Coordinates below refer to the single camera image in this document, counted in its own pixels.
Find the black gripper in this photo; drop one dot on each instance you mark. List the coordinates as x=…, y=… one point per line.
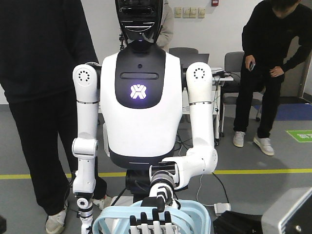
x=237, y=223

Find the light blue shopping basket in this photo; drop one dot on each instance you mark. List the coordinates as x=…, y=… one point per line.
x=190, y=218

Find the white humanoid robot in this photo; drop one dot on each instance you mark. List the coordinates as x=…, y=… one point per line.
x=140, y=93

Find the person in black right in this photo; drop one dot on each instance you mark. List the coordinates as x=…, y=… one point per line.
x=276, y=38

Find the person in dark clothes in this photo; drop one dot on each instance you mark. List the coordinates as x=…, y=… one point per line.
x=41, y=42

